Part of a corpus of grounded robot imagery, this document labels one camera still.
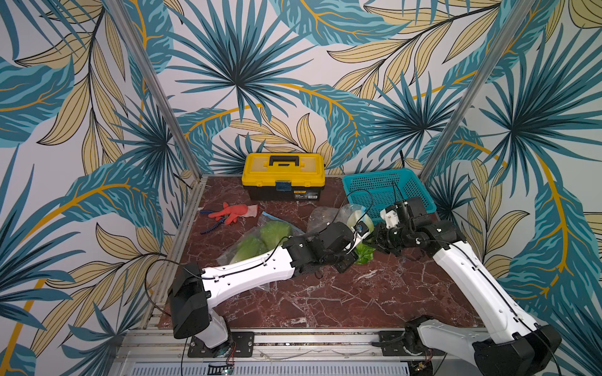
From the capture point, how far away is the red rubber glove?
40.5 inches

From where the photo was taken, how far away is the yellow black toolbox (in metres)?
1.00

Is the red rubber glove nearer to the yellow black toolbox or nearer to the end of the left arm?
the yellow black toolbox

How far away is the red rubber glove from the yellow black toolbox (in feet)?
0.19

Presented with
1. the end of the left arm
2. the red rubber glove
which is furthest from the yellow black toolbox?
the end of the left arm
